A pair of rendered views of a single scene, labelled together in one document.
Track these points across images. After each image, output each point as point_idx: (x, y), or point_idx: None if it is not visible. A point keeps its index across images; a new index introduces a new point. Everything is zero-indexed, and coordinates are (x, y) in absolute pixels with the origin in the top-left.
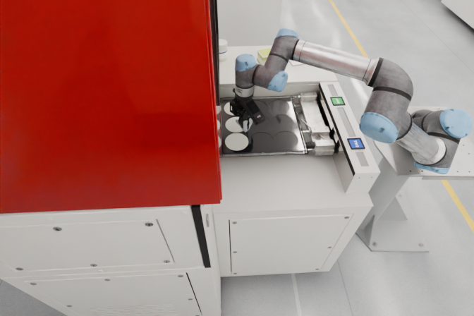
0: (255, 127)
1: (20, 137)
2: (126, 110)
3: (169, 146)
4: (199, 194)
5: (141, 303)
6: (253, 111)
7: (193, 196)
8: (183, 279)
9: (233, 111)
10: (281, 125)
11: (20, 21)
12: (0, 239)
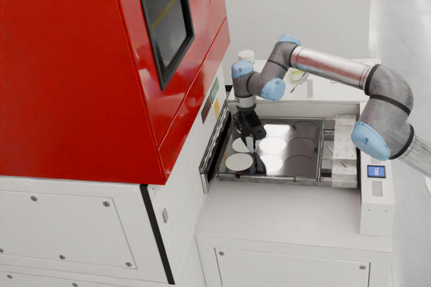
0: (266, 148)
1: (15, 100)
2: (81, 81)
3: (112, 114)
4: (143, 170)
5: None
6: (253, 123)
7: (139, 172)
8: None
9: (236, 125)
10: (298, 149)
11: (23, 20)
12: None
